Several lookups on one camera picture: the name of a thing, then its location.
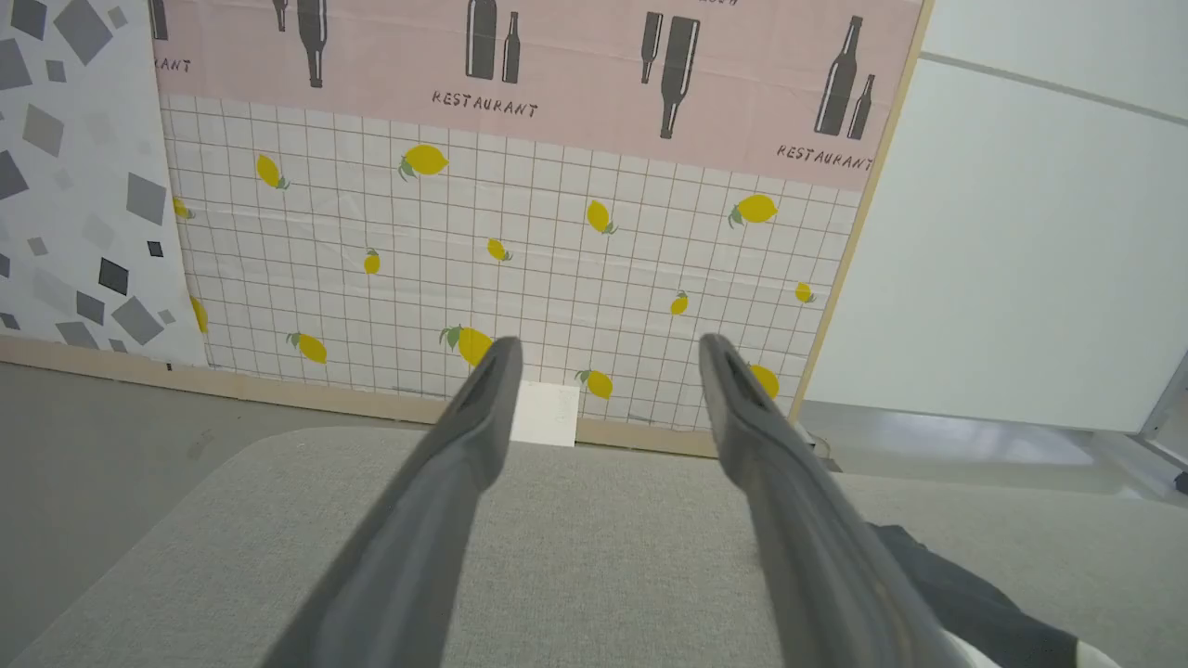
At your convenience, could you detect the grey metal frame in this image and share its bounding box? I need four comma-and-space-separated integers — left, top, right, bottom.
1140, 351, 1188, 444

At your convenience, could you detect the grey fabric sofa cushion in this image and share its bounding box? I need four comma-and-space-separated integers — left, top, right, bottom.
9, 425, 1188, 668

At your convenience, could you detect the black and white garment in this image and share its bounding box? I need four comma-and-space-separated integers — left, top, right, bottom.
868, 522, 1124, 668

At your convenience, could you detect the grey terrazzo pattern panel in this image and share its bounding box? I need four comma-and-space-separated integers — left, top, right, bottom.
0, 0, 210, 367

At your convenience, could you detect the lemon patterned backdrop board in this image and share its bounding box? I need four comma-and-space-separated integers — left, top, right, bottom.
0, 0, 935, 460

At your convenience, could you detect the pink bottle print cloth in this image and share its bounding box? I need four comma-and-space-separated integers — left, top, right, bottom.
148, 0, 924, 194

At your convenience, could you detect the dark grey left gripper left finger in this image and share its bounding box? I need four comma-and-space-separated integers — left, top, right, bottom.
260, 336, 524, 668

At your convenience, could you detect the lemon print grid cloth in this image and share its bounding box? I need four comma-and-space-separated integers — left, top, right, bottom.
160, 93, 864, 432

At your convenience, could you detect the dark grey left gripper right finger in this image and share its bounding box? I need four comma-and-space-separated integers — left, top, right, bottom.
698, 333, 966, 668

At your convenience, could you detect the small white paper card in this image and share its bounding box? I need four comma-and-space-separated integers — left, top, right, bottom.
510, 379, 582, 449

